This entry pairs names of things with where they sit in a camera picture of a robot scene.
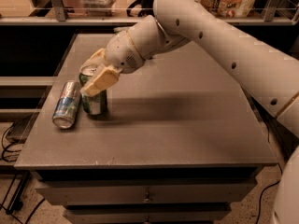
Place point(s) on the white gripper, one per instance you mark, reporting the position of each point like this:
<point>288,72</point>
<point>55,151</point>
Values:
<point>121,53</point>

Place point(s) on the green soda can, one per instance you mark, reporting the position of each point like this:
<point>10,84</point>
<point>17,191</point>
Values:
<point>92,105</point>

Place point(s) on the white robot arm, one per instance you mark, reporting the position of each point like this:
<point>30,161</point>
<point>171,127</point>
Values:
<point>270,76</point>

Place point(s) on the silver blue redbull can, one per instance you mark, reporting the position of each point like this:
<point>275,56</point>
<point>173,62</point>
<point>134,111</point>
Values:
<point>66,110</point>

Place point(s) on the black bag on shelf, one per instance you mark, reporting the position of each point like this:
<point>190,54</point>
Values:
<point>146,8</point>

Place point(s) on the grey drawer cabinet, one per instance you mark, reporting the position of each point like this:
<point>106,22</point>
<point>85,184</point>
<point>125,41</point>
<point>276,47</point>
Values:
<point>178,144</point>

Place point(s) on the grey metal shelf rail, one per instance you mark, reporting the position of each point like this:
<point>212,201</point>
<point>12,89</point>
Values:
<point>285,12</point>

